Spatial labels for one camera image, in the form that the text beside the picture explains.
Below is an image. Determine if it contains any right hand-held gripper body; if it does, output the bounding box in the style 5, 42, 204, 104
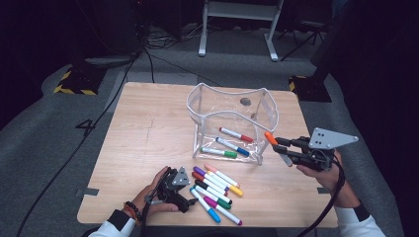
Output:
291, 127, 360, 173

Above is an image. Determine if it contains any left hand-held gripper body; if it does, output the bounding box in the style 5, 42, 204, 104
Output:
156, 166, 192, 207

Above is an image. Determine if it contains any magenta marker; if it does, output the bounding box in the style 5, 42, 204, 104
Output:
203, 196, 243, 226

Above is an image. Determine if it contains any orange marker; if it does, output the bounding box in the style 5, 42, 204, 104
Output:
264, 131, 293, 168

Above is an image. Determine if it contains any brown-red marker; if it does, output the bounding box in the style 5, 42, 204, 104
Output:
192, 171, 229, 197

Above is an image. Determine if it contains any purple marker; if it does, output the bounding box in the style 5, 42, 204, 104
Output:
193, 166, 230, 192

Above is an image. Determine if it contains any peach marker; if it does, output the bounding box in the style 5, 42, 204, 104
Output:
205, 163, 240, 189

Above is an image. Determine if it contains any red marker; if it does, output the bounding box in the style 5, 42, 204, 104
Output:
219, 126, 255, 143

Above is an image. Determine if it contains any dark blue marker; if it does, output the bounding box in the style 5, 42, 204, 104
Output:
215, 136, 251, 157

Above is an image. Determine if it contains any clear plastic pouch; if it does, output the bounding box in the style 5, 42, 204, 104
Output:
186, 82, 280, 166

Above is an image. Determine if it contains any person's left hand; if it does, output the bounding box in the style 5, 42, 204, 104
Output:
132, 166, 180, 217

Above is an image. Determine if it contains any person's right hand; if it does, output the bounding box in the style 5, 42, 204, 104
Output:
296, 150, 350, 198

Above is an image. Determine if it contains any black marker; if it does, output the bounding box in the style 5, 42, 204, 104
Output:
194, 179, 233, 205

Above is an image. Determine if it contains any light blue marker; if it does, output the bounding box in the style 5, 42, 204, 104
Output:
190, 187, 221, 224

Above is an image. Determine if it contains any dark green marker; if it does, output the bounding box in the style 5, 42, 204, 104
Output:
192, 185, 232, 210

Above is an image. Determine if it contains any yellow marker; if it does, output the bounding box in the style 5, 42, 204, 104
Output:
207, 171, 245, 198

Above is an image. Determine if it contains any black yellow striped floor plate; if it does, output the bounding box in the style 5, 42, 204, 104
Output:
53, 63, 108, 97
289, 74, 333, 103

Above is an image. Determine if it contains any black tripod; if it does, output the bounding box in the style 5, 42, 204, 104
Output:
276, 19, 330, 62

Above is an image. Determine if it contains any white metal stand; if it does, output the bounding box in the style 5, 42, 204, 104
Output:
198, 0, 285, 62

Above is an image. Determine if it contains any grey flat stand base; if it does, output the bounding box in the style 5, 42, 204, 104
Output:
83, 53, 136, 68

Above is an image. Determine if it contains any black bead bracelet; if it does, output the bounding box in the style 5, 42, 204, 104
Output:
123, 200, 143, 222

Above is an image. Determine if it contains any left hand-held gripper cable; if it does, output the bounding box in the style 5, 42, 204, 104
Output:
139, 194, 166, 237

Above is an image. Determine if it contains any hand-held gripper cable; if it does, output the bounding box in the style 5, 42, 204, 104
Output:
295, 152, 347, 237
139, 194, 166, 237

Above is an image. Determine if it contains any right hand-held gripper cable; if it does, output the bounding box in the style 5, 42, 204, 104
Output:
295, 152, 347, 237

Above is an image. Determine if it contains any black post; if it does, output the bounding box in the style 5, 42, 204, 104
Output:
309, 0, 352, 87

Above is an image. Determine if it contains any thick black floor cable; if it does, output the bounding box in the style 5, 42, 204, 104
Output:
14, 53, 141, 237

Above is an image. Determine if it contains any thin black floor cable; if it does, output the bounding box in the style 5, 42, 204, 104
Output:
144, 48, 221, 87

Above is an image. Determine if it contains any bundle of cables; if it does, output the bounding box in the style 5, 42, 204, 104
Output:
144, 23, 206, 50

